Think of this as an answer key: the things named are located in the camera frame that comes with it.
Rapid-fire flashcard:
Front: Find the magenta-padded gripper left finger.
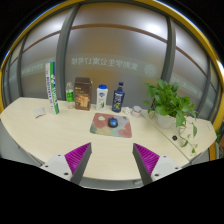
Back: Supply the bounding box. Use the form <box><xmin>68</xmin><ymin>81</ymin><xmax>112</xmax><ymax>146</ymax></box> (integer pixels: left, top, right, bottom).
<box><xmin>39</xmin><ymin>142</ymin><xmax>93</xmax><ymax>186</ymax></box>

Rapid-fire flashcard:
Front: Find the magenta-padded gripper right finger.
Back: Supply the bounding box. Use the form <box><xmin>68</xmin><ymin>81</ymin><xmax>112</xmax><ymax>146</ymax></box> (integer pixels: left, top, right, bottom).
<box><xmin>132</xmin><ymin>143</ymin><xmax>183</xmax><ymax>187</ymax></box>

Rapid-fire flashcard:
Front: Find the blue computer mouse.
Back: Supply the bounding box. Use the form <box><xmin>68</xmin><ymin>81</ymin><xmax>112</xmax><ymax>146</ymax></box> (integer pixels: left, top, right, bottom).
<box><xmin>107</xmin><ymin>117</ymin><xmax>119</xmax><ymax>128</ymax></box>

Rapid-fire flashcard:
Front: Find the floral pastel mouse pad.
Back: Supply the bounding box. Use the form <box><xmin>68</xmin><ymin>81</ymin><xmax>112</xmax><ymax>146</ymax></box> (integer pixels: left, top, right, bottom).
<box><xmin>89</xmin><ymin>112</ymin><xmax>133</xmax><ymax>139</ymax></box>

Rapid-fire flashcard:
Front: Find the small white jar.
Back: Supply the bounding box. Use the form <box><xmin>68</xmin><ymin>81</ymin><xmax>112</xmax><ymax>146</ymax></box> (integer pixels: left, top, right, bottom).
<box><xmin>131</xmin><ymin>105</ymin><xmax>143</xmax><ymax>118</ymax></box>

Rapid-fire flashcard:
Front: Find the crumpled white tissue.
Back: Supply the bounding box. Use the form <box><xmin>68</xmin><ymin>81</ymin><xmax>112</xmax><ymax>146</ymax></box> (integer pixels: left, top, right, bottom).
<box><xmin>122</xmin><ymin>106</ymin><xmax>133</xmax><ymax>116</ymax></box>

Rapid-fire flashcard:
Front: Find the green potted plant, white pot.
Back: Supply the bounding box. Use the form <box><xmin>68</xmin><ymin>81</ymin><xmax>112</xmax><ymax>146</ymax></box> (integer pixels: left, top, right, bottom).
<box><xmin>142</xmin><ymin>78</ymin><xmax>198</xmax><ymax>155</ymax></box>

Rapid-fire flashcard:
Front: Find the small white packet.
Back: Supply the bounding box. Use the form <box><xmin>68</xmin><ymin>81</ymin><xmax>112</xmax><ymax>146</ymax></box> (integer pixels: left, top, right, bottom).
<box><xmin>33</xmin><ymin>107</ymin><xmax>46</xmax><ymax>119</ymax></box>

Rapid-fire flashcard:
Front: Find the clear bottle with green label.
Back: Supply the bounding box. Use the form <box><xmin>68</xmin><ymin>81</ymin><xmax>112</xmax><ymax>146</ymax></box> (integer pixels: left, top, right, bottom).
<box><xmin>65</xmin><ymin>81</ymin><xmax>75</xmax><ymax>110</ymax></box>

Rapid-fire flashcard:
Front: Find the brown cardboard box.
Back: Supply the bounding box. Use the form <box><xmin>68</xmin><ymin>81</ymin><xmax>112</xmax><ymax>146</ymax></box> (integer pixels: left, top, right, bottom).
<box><xmin>73</xmin><ymin>76</ymin><xmax>93</xmax><ymax>111</ymax></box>

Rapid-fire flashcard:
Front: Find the white bottle with blue cap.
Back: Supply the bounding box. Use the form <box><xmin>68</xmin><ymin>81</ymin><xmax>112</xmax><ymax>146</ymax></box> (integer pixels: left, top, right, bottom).
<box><xmin>95</xmin><ymin>84</ymin><xmax>108</xmax><ymax>112</ymax></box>

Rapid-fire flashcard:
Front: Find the dark blue pump bottle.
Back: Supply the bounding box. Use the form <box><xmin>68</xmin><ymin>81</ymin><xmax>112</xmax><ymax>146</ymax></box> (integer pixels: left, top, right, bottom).
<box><xmin>111</xmin><ymin>81</ymin><xmax>126</xmax><ymax>114</ymax></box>

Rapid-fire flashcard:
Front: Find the green and white tube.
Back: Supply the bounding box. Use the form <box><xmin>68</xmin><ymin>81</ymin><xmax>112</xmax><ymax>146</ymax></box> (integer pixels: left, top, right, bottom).
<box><xmin>45</xmin><ymin>61</ymin><xmax>60</xmax><ymax>116</ymax></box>

